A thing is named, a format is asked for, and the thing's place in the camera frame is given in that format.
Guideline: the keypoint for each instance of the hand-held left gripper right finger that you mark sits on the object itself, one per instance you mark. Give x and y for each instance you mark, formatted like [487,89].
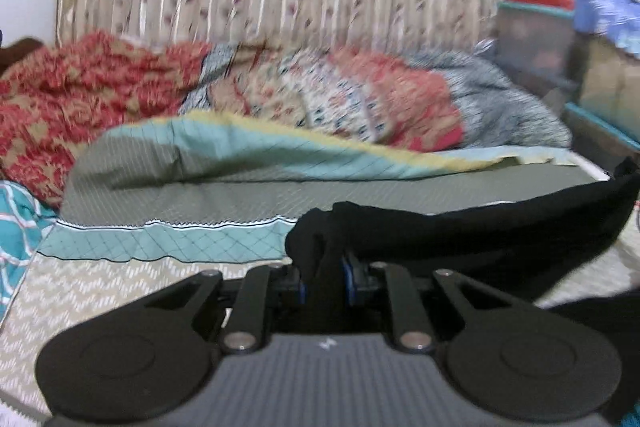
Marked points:
[352,287]

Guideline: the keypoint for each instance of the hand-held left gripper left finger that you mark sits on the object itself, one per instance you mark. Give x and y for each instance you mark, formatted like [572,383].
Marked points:
[299,291]

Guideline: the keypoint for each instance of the black pants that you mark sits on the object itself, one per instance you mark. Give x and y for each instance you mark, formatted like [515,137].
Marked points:
[450,232]

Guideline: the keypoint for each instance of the teal grey zigzag bedspread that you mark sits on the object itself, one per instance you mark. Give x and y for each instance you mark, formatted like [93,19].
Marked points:
[200,187]

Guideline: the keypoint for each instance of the floral patchwork quilt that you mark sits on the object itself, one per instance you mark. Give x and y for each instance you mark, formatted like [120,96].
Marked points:
[360,97]

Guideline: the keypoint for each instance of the teal lattice-print blanket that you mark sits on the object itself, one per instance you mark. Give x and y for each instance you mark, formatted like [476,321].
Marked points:
[20,232]

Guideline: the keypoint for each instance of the red patterned blanket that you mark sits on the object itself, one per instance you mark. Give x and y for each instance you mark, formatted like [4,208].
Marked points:
[85,97]

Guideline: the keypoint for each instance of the dark carved wooden headboard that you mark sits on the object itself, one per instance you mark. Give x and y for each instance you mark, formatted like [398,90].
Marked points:
[20,49]

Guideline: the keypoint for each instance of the blue patterned cloth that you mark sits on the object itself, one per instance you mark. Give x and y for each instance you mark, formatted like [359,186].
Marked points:
[607,19]

